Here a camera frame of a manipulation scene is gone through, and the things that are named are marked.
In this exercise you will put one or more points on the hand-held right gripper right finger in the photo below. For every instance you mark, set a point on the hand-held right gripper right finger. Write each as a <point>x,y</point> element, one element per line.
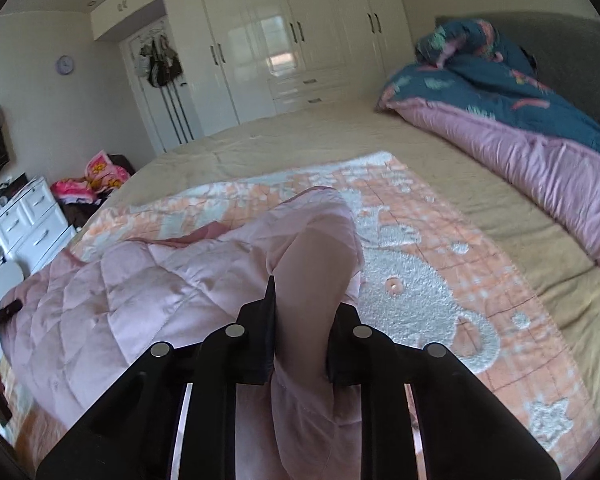
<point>345,350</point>

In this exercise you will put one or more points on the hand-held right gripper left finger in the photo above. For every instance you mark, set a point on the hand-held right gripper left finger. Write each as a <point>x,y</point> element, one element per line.
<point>260,340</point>

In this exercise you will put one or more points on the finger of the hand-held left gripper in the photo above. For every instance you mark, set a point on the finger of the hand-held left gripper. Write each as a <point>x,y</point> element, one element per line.
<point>2,312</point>

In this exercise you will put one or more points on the pink puffer jacket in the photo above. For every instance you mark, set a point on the pink puffer jacket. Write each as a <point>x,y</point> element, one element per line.
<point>130,300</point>

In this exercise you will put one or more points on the white drawer chest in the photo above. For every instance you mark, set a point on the white drawer chest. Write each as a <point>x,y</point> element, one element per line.
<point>30,225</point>

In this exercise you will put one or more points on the orange and white blanket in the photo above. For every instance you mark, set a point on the orange and white blanket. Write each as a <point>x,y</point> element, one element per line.
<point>430,270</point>

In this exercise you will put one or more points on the pink floral cloth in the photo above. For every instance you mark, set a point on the pink floral cloth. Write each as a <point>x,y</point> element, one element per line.
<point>100,172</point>

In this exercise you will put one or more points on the bed with beige sheet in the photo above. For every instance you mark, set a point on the bed with beige sheet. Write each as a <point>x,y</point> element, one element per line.
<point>330,135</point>

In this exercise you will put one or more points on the white door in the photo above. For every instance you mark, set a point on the white door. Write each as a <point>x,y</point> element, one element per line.
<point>150,110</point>

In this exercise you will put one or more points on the blue and pink quilt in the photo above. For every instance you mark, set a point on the blue and pink quilt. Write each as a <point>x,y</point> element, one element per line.
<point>530,160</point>

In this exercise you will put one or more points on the white wardrobe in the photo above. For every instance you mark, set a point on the white wardrobe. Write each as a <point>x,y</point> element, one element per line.
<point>250,60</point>

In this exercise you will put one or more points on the hanging bags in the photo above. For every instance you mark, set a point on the hanging bags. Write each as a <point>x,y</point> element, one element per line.
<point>160,62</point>

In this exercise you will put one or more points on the grey headboard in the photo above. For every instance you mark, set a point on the grey headboard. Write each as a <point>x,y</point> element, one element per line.
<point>570,45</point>

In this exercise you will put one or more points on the round wall clock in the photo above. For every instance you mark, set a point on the round wall clock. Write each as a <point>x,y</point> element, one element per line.
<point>65,64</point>

